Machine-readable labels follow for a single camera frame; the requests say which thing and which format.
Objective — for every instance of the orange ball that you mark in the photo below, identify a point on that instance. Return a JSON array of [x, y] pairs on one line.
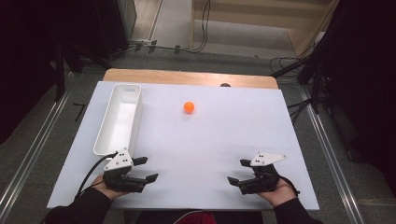
[[189, 107]]

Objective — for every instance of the white plastic bin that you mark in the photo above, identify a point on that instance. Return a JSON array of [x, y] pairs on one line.
[[120, 121]]

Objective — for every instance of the person's right hand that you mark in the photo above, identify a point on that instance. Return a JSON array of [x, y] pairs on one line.
[[280, 193]]

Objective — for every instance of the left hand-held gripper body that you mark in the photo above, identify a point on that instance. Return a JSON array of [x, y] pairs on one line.
[[120, 179]]

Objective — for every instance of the white board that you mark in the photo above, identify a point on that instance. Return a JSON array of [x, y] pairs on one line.
[[202, 149]]

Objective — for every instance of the metal floor rail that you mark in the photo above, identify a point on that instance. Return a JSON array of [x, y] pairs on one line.
[[34, 149], [330, 155]]

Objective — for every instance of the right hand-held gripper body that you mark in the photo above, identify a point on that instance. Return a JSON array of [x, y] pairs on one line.
[[263, 180]]

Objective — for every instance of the person's red garment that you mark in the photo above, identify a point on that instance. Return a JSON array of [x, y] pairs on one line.
[[199, 217]]

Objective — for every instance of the black cabinet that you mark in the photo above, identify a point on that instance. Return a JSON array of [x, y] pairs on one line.
[[115, 28]]

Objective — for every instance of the person's left hand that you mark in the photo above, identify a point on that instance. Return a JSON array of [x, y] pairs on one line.
[[102, 186]]

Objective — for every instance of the black stand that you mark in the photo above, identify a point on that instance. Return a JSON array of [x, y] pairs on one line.
[[67, 59], [313, 77]]

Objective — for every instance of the white power strip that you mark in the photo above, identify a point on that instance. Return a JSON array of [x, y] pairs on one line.
[[141, 42]]

